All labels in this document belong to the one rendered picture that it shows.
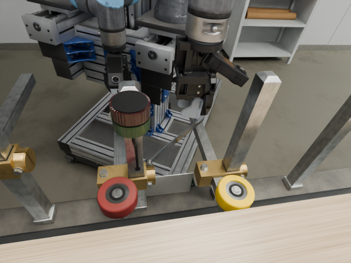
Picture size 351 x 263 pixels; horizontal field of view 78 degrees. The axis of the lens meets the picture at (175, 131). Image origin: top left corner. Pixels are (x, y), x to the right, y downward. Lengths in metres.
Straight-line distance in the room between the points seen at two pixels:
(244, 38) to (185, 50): 3.08
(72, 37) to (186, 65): 0.77
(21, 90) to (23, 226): 0.36
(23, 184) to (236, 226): 0.45
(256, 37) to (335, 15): 1.15
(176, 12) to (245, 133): 0.54
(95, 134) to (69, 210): 0.94
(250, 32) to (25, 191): 3.28
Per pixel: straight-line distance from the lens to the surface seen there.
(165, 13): 0.88
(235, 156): 0.55
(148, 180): 0.54
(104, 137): 1.56
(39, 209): 0.66
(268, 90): 0.44
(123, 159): 0.58
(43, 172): 1.76
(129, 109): 0.31
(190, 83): 0.44
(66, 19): 1.11
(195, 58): 0.44
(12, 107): 0.65
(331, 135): 0.68
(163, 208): 0.68
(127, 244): 0.44
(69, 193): 1.60
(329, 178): 0.96
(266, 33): 3.63
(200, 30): 0.40
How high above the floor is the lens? 1.31
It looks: 44 degrees down
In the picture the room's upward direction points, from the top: 6 degrees clockwise
